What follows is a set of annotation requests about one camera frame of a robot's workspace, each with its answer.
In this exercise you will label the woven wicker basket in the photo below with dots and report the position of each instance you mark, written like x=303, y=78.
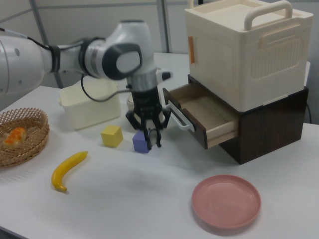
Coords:
x=30, y=147

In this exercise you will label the purple cube block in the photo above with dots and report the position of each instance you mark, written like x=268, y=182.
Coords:
x=138, y=145

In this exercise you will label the orange tape strip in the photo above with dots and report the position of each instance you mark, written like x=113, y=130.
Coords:
x=192, y=49

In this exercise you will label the dark wood drawer cabinet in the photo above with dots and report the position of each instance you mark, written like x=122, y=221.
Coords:
x=269, y=127

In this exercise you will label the pink round plate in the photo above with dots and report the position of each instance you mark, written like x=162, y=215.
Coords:
x=225, y=200

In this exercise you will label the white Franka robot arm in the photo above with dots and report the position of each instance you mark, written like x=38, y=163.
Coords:
x=74, y=54

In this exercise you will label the grey metal frame post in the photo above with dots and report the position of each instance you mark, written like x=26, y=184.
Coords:
x=166, y=25

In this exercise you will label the yellow toy banana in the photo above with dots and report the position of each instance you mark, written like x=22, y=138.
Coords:
x=66, y=170

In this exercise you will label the yellow cube block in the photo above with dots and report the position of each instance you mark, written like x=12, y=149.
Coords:
x=112, y=136

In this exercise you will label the orange toy bread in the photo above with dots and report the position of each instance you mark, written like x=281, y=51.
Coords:
x=15, y=137

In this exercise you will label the beige mini lidded trash can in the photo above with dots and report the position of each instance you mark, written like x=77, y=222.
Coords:
x=129, y=102

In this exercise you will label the cream plastic open bin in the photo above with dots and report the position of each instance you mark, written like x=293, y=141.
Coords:
x=87, y=109

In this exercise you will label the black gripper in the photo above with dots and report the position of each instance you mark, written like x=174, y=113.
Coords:
x=145, y=102

